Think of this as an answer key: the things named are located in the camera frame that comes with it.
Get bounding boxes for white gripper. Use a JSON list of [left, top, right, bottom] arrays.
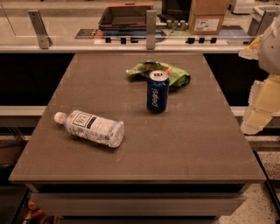
[[239, 15, 280, 135]]

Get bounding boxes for clear plastic water bottle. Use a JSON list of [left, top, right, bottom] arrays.
[[53, 110, 124, 148]]

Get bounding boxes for cardboard box with label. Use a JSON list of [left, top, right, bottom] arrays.
[[188, 0, 229, 35]]

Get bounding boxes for green crumpled snack bag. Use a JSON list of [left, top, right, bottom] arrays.
[[126, 59, 191, 88]]

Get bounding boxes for blue Pepsi can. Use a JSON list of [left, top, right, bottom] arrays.
[[147, 70, 170, 113]]

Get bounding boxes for dark open tray box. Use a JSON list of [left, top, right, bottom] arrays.
[[99, 3, 154, 30]]

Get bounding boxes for orange object under table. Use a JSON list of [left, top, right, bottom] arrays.
[[21, 199, 55, 224]]

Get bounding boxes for right metal glass bracket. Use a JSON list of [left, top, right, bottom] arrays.
[[248, 10, 277, 37]]

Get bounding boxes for metal glass bracket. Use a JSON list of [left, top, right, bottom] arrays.
[[28, 10, 53, 49], [146, 10, 157, 50], [248, 10, 277, 37]]

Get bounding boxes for middle metal glass bracket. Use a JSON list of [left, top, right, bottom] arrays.
[[146, 10, 157, 50]]

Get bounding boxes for left metal glass bracket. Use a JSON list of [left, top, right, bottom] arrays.
[[28, 10, 53, 49]]

